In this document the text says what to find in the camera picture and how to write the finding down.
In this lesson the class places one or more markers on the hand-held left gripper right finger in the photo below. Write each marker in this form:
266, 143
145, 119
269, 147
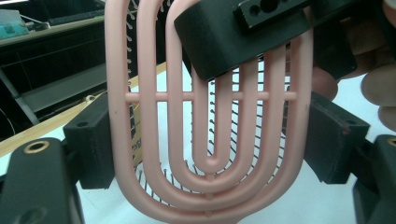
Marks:
333, 140

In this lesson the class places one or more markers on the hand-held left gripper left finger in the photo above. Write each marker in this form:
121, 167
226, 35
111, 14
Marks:
90, 146

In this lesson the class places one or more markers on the pink hairbrush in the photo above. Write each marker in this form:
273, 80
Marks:
146, 124

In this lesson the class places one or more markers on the teal box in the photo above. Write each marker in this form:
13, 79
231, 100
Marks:
12, 26

